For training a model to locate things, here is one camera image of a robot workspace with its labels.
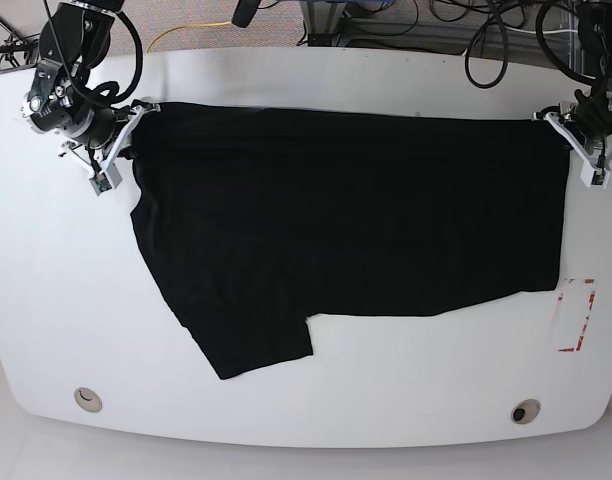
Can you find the black tripod stand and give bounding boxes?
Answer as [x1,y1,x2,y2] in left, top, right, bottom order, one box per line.
[0,15,40,73]

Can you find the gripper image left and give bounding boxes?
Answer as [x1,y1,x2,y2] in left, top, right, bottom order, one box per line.
[22,60,161,175]

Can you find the table cable grommet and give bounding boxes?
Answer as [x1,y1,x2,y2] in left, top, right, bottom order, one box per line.
[511,399,541,425]
[74,387,103,413]

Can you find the yellow cable on floor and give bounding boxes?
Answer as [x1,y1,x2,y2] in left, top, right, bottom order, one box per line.
[146,20,235,54]

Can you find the black cylinder on floor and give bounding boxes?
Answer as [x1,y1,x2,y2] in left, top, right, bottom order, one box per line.
[231,0,261,28]

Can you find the right table cable grommet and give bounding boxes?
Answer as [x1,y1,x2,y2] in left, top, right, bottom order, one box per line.
[511,399,541,425]

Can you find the left table cable grommet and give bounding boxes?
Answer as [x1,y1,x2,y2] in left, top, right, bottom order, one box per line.
[74,387,103,413]

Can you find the aluminium frame base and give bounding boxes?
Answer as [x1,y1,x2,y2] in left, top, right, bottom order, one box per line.
[299,1,349,47]

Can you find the black printed T-shirt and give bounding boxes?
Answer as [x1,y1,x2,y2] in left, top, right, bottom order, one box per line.
[131,103,570,380]

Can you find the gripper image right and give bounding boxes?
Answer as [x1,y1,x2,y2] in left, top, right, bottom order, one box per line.
[532,76,612,170]

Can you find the red tape rectangle marking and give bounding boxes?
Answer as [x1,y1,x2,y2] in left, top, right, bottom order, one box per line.
[551,278,597,352]

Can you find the black cable loop floor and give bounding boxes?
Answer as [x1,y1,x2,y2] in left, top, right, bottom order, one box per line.
[430,0,597,91]

